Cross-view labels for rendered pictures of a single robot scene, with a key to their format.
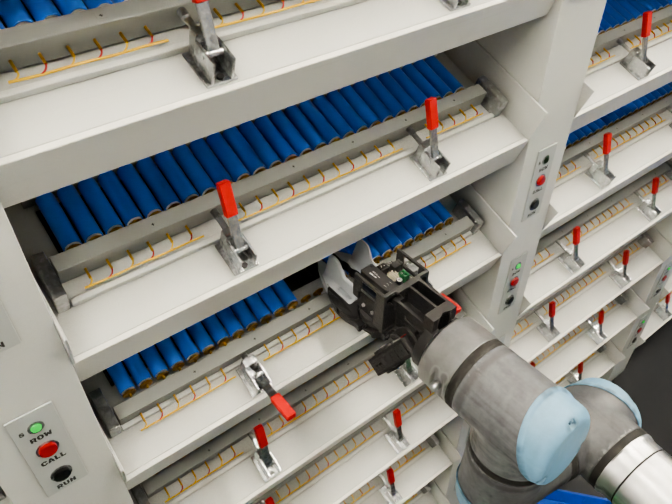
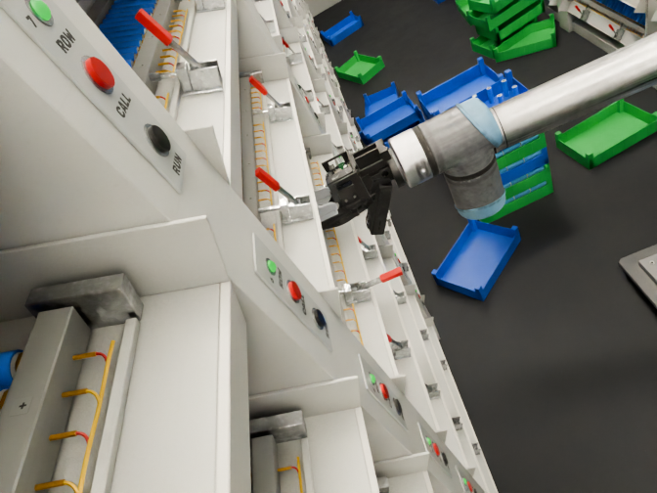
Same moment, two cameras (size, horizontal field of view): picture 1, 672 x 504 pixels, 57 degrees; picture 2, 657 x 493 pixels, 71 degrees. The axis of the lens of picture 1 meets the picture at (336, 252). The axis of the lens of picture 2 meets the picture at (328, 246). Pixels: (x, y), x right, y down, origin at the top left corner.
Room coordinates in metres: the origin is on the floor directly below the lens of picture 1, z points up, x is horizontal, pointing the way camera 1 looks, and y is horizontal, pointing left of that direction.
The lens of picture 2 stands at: (0.07, 0.38, 1.47)
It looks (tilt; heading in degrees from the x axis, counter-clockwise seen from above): 42 degrees down; 323
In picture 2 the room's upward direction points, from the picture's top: 36 degrees counter-clockwise
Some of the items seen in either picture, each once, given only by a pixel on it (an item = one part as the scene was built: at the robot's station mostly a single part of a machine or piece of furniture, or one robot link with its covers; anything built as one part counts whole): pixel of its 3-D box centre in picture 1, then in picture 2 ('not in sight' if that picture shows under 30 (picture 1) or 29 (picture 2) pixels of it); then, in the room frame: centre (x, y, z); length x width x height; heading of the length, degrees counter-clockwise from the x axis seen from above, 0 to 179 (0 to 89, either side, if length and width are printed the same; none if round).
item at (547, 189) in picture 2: not in sight; (504, 188); (0.65, -0.95, 0.04); 0.30 x 0.20 x 0.08; 40
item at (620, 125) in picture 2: not in sight; (605, 131); (0.33, -1.27, 0.04); 0.30 x 0.20 x 0.08; 46
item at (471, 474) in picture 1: (507, 468); (473, 180); (0.37, -0.20, 0.87); 0.12 x 0.09 x 0.12; 122
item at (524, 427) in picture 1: (518, 412); (457, 137); (0.37, -0.19, 0.98); 0.12 x 0.09 x 0.10; 39
